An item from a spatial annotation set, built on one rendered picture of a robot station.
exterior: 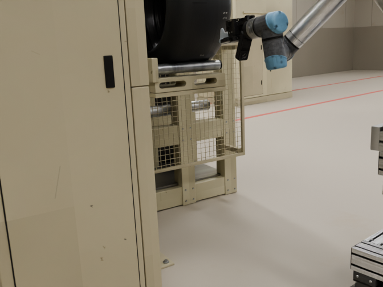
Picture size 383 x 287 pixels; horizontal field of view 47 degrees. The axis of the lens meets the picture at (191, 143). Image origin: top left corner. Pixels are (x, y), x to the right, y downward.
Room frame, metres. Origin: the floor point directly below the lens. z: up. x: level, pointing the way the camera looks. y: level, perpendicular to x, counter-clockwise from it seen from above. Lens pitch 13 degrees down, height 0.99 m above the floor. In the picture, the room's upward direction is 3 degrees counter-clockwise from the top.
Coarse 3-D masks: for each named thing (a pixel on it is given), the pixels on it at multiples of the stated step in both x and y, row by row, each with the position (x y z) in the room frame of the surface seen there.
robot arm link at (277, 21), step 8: (264, 16) 1.55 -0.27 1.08; (272, 16) 1.51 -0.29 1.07; (280, 16) 1.52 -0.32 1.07; (256, 24) 1.57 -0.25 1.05; (264, 24) 1.54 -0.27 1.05; (272, 24) 1.51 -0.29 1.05; (280, 24) 1.52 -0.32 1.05; (256, 32) 1.59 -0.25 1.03; (264, 32) 1.54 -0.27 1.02; (272, 32) 1.53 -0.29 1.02; (280, 32) 1.52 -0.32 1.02
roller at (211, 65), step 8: (160, 64) 1.86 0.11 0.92; (168, 64) 1.88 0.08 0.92; (176, 64) 1.89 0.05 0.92; (184, 64) 1.91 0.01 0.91; (192, 64) 1.93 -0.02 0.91; (200, 64) 1.95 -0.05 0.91; (208, 64) 1.97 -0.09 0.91; (216, 64) 1.99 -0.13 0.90; (160, 72) 1.85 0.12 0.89; (168, 72) 1.87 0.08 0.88; (176, 72) 1.90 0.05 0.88; (184, 72) 1.93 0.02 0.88
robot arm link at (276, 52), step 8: (264, 40) 1.55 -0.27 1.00; (272, 40) 1.53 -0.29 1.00; (280, 40) 1.53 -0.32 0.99; (264, 48) 1.55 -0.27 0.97; (272, 48) 1.53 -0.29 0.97; (280, 48) 1.53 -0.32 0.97; (288, 48) 1.61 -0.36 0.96; (264, 56) 1.56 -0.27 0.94; (272, 56) 1.53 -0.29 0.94; (280, 56) 1.53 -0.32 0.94; (272, 64) 1.53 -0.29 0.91; (280, 64) 1.53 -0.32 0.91
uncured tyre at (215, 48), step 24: (144, 0) 2.28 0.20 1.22; (168, 0) 1.82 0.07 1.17; (192, 0) 1.80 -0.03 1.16; (216, 0) 1.85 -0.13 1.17; (168, 24) 1.83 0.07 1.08; (192, 24) 1.81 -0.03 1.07; (216, 24) 1.87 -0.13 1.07; (168, 48) 1.87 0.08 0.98; (192, 48) 1.88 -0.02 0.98; (216, 48) 1.95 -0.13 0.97
